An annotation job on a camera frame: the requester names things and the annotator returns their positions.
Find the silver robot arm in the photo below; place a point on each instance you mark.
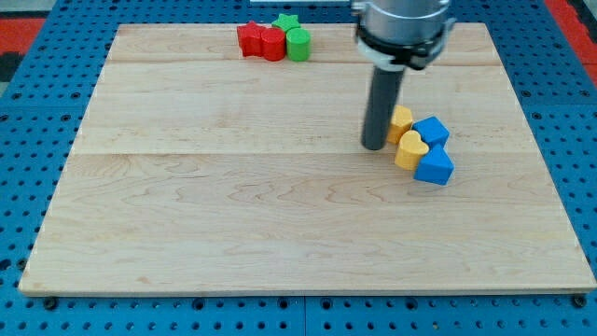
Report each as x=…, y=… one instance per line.
x=396, y=35

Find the blue triangle block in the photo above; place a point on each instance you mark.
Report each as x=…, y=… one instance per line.
x=435, y=167

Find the yellow heart block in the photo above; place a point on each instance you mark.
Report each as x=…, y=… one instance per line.
x=410, y=150

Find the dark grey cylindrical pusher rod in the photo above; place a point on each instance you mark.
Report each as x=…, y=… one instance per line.
x=383, y=92

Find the blue cube block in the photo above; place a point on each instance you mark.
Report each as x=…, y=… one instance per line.
x=432, y=131

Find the red star block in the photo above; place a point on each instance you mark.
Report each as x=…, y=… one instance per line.
x=249, y=39

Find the green star block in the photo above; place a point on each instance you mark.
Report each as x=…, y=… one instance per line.
x=286, y=22

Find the green cylinder block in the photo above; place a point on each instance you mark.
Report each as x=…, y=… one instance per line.
x=298, y=44

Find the yellow hexagon block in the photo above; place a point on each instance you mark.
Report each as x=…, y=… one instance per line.
x=400, y=123

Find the light wooden board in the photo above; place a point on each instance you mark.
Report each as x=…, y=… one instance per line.
x=197, y=172

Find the red cylinder block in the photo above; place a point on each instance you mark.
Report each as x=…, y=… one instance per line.
x=273, y=44

